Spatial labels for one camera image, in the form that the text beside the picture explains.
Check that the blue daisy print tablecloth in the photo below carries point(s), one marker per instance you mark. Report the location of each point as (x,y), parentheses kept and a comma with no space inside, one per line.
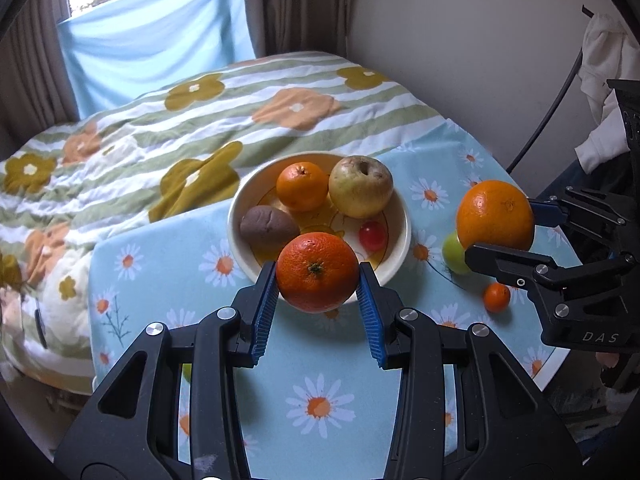
(320,352)

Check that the medium orange mandarin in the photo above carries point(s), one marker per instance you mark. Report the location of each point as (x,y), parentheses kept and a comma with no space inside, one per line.
(302,186)

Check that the striped floral blanket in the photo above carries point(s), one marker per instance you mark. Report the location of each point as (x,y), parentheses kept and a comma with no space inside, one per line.
(150,125)

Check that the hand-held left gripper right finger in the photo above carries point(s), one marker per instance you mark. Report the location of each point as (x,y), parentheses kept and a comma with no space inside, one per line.
(372,315)

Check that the brown kiwi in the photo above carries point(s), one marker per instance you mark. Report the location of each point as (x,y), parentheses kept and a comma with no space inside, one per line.
(267,227)

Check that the deep orange mandarin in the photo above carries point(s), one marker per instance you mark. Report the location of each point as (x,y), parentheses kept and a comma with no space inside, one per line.
(317,272)

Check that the light blue window cloth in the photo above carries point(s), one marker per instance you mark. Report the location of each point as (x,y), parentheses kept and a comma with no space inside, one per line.
(150,45)

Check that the cream bear print bowl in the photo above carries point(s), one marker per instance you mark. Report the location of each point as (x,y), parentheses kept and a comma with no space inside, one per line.
(395,210)

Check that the dark cloth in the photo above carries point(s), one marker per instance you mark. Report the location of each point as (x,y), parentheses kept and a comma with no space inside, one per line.
(580,180)

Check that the white garment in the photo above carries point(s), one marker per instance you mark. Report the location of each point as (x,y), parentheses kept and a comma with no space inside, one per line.
(605,75)

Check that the brown curtain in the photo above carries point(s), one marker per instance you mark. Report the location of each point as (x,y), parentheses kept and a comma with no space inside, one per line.
(295,5)
(35,75)

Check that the wrinkled yellow apple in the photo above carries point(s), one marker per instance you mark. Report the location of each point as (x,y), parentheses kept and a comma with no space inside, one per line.
(360,186)

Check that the person's right hand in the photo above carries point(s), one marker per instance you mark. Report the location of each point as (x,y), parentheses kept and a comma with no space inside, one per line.
(607,359)

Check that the large orange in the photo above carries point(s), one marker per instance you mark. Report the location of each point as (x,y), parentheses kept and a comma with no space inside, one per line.
(495,215)

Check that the red cherry tomato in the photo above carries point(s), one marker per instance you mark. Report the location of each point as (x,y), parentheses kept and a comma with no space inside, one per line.
(372,236)

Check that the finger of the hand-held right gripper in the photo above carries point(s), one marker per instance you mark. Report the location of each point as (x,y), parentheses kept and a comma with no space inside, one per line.
(500,260)
(547,212)

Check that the black wall hook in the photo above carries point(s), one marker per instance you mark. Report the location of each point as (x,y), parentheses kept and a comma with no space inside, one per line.
(589,11)

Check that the green apple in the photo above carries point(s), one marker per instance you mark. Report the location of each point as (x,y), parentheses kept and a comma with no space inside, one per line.
(186,372)
(454,257)

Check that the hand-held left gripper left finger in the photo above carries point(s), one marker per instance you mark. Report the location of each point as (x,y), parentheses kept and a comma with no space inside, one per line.
(265,310)

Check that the small tangerine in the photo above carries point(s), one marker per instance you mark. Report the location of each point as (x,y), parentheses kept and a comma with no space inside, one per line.
(496,296)

